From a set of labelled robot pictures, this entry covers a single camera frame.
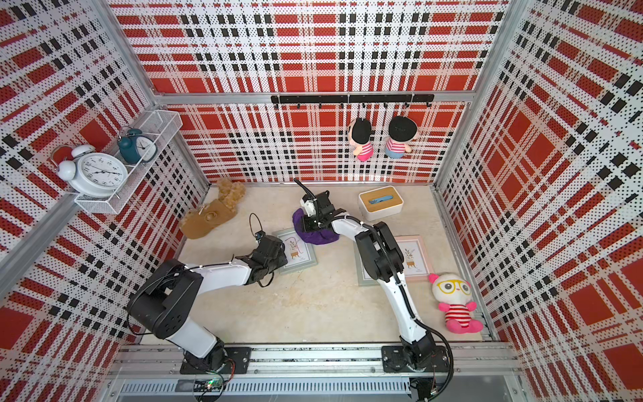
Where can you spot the doll with pink clothes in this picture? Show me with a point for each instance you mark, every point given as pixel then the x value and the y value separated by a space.
pixel 359 135

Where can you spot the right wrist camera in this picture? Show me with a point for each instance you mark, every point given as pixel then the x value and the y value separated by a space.
pixel 308 204

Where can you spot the pink picture frame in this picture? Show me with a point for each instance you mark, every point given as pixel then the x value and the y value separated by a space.
pixel 416 262

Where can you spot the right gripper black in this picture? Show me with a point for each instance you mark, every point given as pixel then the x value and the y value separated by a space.
pixel 306 224

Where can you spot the green circuit board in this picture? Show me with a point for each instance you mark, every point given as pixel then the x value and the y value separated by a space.
pixel 207 386

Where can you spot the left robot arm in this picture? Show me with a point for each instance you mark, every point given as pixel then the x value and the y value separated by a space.
pixel 164 303

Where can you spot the white wire shelf basket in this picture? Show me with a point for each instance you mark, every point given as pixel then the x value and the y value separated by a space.
pixel 152 132

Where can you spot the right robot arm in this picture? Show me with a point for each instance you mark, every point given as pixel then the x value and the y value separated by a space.
pixel 383 261

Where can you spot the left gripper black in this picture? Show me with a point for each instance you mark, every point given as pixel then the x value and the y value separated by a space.
pixel 282 260

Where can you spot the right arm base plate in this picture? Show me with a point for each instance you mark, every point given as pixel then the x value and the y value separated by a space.
pixel 401 359

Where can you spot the white tissue box wooden lid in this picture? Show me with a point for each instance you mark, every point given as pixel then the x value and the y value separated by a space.
pixel 379 203

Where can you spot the purple cloth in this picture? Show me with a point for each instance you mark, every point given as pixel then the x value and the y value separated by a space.
pixel 316 238

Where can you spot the green picture frame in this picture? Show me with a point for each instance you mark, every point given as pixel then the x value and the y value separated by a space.
pixel 299 254
pixel 364 278

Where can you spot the white pink plush toy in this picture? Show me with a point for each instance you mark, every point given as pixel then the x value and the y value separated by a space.
pixel 454 296

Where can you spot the teal alarm clock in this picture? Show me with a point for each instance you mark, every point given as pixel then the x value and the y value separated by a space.
pixel 134 147

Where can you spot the black hook rail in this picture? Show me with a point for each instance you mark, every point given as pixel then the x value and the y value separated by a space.
pixel 298 100

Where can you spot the brown plush toy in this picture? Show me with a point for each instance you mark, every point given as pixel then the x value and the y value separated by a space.
pixel 201 221

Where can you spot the white alarm clock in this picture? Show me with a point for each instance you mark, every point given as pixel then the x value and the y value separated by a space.
pixel 91 173

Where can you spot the doll with blue clothes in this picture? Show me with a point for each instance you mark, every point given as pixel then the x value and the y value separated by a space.
pixel 401 131

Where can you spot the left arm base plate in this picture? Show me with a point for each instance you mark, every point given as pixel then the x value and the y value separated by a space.
pixel 221 360

